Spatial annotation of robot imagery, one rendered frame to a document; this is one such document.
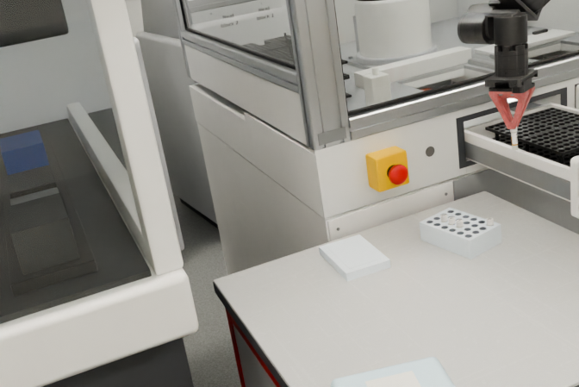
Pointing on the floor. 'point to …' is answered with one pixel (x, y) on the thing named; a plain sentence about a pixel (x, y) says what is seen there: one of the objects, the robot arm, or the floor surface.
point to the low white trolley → (416, 308)
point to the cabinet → (543, 203)
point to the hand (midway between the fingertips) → (512, 123)
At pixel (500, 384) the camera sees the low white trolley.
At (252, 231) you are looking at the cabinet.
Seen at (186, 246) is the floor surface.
